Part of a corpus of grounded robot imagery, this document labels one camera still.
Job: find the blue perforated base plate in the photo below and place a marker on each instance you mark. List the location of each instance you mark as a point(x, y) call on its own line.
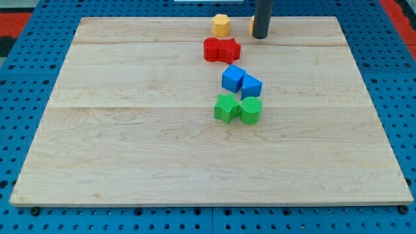
point(31, 68)

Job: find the blue cube block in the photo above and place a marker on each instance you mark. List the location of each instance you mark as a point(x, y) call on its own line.
point(232, 78)

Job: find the blue triangle block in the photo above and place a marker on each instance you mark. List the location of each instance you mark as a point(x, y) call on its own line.
point(251, 87)

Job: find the green star block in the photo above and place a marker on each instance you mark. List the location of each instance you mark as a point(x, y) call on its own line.
point(226, 108)

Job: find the red star block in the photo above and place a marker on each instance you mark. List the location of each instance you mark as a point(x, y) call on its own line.
point(229, 50)

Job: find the red circle block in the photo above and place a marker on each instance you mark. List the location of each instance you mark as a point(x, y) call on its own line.
point(211, 48)

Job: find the light wooden board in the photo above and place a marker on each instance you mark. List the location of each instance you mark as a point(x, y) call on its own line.
point(129, 122)

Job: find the green circle block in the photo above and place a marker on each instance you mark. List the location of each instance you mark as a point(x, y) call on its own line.
point(250, 110)

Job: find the yellow hexagon block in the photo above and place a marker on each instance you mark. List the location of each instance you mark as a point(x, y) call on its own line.
point(221, 25)

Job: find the yellow block behind rod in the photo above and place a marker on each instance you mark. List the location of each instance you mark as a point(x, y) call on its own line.
point(251, 28)

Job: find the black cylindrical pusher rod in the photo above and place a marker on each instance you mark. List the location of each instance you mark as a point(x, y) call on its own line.
point(263, 12)

